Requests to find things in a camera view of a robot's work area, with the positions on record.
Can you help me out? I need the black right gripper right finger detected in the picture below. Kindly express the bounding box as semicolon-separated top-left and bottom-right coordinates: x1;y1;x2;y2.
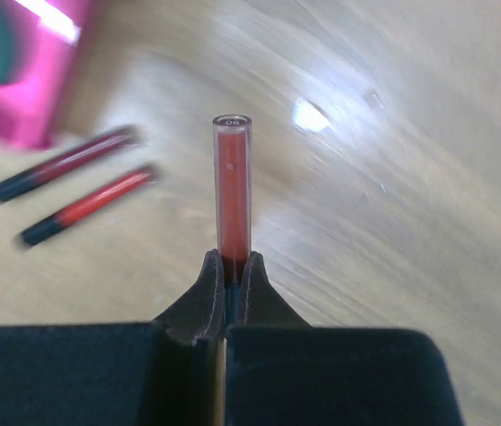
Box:
225;253;463;425

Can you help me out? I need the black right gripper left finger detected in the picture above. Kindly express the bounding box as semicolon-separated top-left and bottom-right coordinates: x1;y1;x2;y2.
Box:
0;250;224;425

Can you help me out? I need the pink bottom drawer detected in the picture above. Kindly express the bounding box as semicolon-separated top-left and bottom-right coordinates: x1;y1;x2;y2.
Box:
0;1;96;149

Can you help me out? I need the bright red lip gloss tube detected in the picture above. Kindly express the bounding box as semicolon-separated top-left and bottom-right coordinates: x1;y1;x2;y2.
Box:
19;164;159;248

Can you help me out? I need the dark red lip gloss tube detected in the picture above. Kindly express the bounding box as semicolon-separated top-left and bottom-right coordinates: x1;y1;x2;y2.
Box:
0;125;139;203

